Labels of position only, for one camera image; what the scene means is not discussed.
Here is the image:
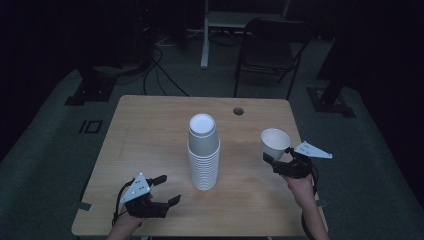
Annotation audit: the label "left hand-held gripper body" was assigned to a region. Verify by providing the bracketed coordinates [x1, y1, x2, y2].
[119, 172, 169, 220]

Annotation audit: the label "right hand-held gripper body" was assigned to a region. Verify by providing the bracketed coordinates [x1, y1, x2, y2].
[273, 141, 334, 180]

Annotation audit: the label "white paper cup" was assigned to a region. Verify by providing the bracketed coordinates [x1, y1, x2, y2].
[260, 128, 291, 162]

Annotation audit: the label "stack of white cups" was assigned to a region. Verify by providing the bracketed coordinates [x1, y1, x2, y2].
[186, 113, 222, 192]

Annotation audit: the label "person's right hand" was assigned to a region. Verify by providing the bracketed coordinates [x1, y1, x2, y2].
[283, 172, 316, 202]

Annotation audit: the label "person's left hand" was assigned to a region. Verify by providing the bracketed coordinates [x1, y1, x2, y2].
[113, 194, 153, 232]

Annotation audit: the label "black stand with flat base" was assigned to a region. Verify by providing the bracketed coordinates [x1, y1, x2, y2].
[306, 0, 357, 118]
[64, 64, 118, 107]

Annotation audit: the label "black folding chair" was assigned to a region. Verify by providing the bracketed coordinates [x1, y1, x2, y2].
[233, 18, 313, 101]

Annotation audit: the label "right hand-held gripper black cable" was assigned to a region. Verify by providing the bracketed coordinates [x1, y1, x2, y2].
[299, 163, 320, 240]

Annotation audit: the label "hand-held gripper black cable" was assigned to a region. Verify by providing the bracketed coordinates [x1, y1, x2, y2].
[299, 163, 320, 240]
[112, 179, 136, 228]

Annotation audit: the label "left hand-held gripper black cable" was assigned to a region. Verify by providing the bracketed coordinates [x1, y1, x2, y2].
[112, 179, 136, 228]

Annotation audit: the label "black floor cables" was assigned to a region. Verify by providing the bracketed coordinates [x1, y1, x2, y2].
[141, 46, 190, 98]

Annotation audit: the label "white metal desk frame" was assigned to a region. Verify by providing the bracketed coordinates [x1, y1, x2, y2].
[199, 0, 292, 70]

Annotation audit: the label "white floor cable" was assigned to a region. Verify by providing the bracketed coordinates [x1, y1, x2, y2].
[154, 29, 205, 48]

